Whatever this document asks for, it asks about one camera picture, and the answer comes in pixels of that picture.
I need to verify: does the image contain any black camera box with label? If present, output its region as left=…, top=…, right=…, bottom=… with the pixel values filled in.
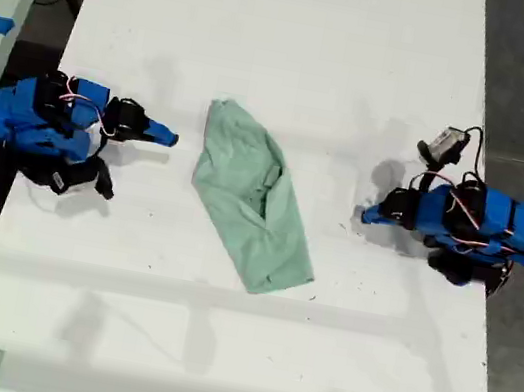
left=15, top=152, right=96, bottom=202

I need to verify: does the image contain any silver black camera box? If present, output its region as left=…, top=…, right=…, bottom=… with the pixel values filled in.
left=425, top=123, right=473, bottom=168

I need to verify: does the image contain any short black camera stalk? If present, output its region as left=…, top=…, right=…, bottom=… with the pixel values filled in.
left=409, top=138, right=456, bottom=195
left=86, top=156, right=121, bottom=202

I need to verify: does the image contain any red white wire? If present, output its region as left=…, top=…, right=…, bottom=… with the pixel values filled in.
left=52, top=73, right=126, bottom=140
left=437, top=176, right=524, bottom=268

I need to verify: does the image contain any black camera cable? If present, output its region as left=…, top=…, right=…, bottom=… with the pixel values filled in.
left=454, top=123, right=490, bottom=184

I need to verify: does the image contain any pale green T-shirt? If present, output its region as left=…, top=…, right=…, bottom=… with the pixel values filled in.
left=173, top=94, right=345, bottom=306

